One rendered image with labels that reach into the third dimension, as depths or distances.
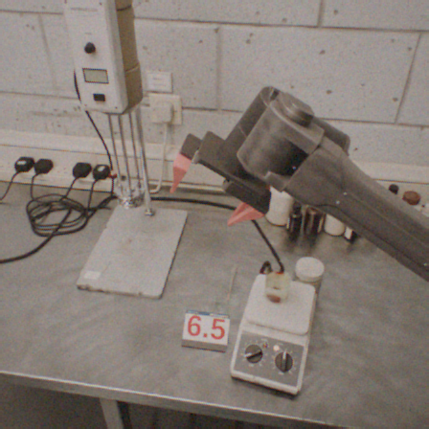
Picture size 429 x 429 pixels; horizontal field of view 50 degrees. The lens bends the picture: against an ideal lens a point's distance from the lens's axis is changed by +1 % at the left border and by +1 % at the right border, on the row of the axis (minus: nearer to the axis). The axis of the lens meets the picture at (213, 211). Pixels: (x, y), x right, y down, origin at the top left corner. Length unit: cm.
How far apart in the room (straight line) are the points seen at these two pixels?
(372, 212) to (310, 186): 7
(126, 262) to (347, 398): 55
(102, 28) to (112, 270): 54
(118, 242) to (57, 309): 22
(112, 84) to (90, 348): 51
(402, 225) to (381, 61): 73
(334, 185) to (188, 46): 77
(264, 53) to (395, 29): 29
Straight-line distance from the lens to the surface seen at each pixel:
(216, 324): 95
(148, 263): 109
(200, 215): 123
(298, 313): 90
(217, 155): 59
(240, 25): 115
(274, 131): 47
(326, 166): 47
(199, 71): 120
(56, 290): 110
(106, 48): 81
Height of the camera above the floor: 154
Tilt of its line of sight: 39 degrees down
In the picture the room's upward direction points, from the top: straight up
